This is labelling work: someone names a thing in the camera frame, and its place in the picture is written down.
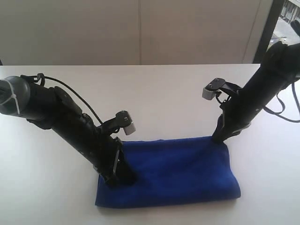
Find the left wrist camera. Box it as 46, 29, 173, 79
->
98, 110, 136, 135

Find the black window frame post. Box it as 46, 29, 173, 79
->
252, 0, 285, 64

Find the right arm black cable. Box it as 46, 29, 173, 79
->
263, 81, 300, 124

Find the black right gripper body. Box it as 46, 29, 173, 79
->
218, 94, 260, 131

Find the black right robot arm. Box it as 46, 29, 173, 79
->
212, 42, 300, 143

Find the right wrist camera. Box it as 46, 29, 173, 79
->
202, 78, 241, 104

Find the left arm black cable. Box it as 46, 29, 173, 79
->
20, 73, 104, 125

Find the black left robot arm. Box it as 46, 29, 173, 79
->
0, 73, 137, 188

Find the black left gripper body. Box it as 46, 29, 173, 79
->
53, 112, 118, 178

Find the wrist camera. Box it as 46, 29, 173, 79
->
202, 78, 241, 104
98, 110, 136, 135

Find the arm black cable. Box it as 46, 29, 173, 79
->
20, 73, 104, 125
263, 81, 300, 124

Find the blue microfiber cloth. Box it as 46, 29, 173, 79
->
95, 136, 241, 209

